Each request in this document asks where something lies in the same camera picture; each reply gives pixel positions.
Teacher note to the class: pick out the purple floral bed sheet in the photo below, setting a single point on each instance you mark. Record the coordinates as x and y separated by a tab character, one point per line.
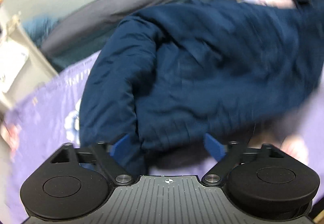
50	116

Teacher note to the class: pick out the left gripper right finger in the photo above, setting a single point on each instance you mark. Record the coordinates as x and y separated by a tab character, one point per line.
227	156

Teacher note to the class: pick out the navy blue padded jacket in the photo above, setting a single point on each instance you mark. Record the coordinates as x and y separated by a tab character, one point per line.
171	73

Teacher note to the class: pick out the white appliance with panel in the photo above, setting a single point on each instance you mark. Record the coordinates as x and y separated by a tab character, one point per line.
23	66

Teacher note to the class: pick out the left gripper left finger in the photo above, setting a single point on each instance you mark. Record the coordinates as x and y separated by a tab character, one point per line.
107	157

